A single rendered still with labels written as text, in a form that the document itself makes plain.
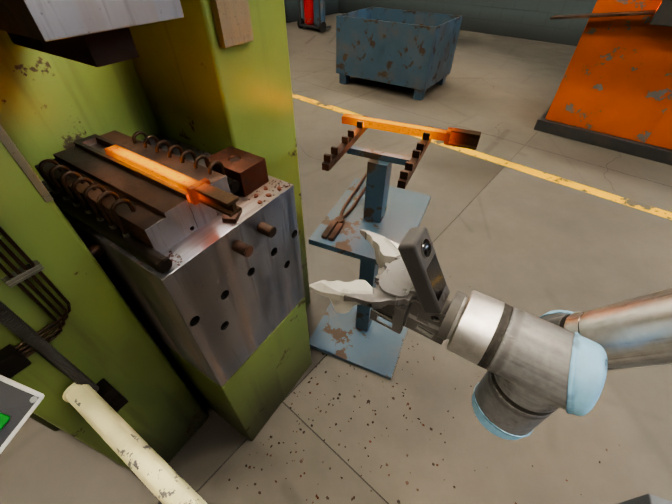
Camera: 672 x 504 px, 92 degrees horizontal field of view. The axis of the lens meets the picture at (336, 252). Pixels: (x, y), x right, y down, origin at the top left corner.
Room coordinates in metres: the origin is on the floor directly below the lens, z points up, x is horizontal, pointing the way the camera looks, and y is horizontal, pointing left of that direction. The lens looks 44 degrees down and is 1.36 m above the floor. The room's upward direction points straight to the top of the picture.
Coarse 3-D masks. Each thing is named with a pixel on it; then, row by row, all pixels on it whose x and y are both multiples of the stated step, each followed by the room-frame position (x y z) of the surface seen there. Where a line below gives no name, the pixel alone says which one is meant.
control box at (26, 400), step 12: (0, 384) 0.16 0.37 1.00; (12, 384) 0.17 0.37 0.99; (0, 396) 0.15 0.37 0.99; (12, 396) 0.15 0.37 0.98; (24, 396) 0.16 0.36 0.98; (36, 396) 0.16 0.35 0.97; (0, 408) 0.14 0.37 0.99; (12, 408) 0.14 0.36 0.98; (24, 408) 0.15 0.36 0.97; (12, 420) 0.13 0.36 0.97; (24, 420) 0.14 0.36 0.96; (0, 432) 0.12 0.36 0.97; (12, 432) 0.12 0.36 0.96; (0, 444) 0.11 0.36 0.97
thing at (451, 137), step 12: (348, 120) 1.05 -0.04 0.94; (360, 120) 1.03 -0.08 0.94; (372, 120) 1.02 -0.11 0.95; (384, 120) 1.02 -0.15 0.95; (396, 132) 0.98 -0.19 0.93; (408, 132) 0.97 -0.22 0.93; (420, 132) 0.96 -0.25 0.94; (432, 132) 0.94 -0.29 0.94; (444, 132) 0.94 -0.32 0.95; (456, 132) 0.92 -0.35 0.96; (468, 132) 0.91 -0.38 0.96; (480, 132) 0.91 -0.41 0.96; (456, 144) 0.92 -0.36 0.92; (468, 144) 0.91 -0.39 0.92
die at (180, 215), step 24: (120, 144) 0.77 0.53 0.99; (48, 168) 0.67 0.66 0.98; (72, 168) 0.67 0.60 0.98; (96, 168) 0.65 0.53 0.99; (120, 168) 0.65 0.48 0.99; (192, 168) 0.65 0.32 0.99; (72, 192) 0.60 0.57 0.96; (96, 192) 0.57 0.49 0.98; (120, 192) 0.57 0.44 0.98; (144, 192) 0.56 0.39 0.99; (168, 192) 0.56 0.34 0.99; (120, 216) 0.49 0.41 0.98; (144, 216) 0.49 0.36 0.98; (168, 216) 0.49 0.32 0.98; (192, 216) 0.53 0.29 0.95; (216, 216) 0.58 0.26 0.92; (144, 240) 0.47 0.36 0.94; (168, 240) 0.48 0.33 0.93
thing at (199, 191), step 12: (120, 156) 0.67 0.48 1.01; (132, 156) 0.67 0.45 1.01; (144, 168) 0.63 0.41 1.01; (156, 168) 0.62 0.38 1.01; (168, 168) 0.62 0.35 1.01; (168, 180) 0.58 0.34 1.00; (180, 180) 0.57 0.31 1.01; (192, 180) 0.57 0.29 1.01; (204, 180) 0.56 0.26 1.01; (192, 192) 0.53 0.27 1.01; (204, 192) 0.52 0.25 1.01; (216, 192) 0.52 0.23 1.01; (204, 204) 0.53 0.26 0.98; (216, 204) 0.52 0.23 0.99; (228, 204) 0.49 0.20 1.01
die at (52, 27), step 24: (0, 0) 0.49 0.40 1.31; (24, 0) 0.45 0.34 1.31; (48, 0) 0.47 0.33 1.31; (72, 0) 0.49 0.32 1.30; (96, 0) 0.52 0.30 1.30; (120, 0) 0.54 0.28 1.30; (144, 0) 0.57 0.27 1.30; (168, 0) 0.60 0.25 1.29; (0, 24) 0.51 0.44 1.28; (24, 24) 0.47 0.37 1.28; (48, 24) 0.46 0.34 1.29; (72, 24) 0.48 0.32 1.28; (96, 24) 0.51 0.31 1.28; (120, 24) 0.53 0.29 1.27; (144, 24) 0.56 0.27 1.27
